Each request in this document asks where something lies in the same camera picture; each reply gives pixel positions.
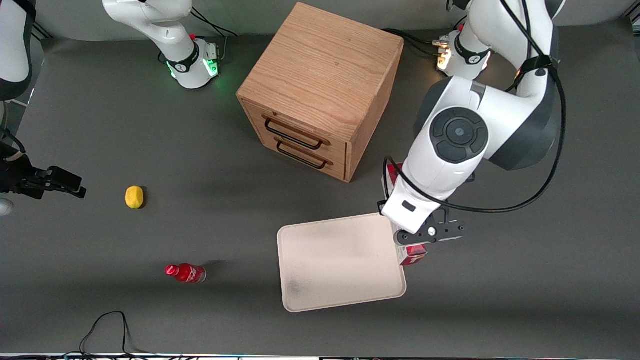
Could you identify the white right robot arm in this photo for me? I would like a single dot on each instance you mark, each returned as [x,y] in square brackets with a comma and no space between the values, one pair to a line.
[185,65]

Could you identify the beige rectangular tray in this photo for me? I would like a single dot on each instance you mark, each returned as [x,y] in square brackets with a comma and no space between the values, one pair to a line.
[340,267]

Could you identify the wooden drawer front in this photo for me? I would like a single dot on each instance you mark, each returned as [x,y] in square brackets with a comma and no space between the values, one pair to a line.
[335,147]
[337,167]

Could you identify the red cola bottle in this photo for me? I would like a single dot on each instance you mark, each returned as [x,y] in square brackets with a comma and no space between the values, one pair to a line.
[187,273]

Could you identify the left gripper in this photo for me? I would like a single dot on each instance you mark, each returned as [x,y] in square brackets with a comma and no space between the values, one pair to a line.
[380,205]

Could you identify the yellow lemon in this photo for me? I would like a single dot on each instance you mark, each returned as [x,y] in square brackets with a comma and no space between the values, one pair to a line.
[134,197]

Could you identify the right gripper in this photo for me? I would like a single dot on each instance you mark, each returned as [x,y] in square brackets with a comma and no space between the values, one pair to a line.
[14,177]

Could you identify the red tartan cookie box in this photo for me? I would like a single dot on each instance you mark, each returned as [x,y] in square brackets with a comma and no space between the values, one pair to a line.
[412,255]

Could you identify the wooden drawer cabinet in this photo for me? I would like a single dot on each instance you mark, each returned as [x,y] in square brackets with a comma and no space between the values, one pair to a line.
[320,65]

